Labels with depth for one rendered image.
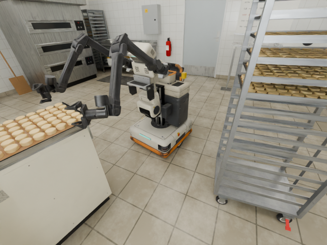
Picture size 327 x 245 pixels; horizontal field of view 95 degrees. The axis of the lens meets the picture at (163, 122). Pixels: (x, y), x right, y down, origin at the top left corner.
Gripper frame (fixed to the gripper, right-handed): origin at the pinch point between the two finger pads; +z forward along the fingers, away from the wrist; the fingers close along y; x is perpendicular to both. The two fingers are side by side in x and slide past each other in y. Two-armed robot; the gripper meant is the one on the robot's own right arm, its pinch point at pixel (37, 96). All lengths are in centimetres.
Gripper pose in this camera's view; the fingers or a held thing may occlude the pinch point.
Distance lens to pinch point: 139.3
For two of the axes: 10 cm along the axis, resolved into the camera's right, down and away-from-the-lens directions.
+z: 1.4, 5.5, -8.2
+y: -0.4, -8.3, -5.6
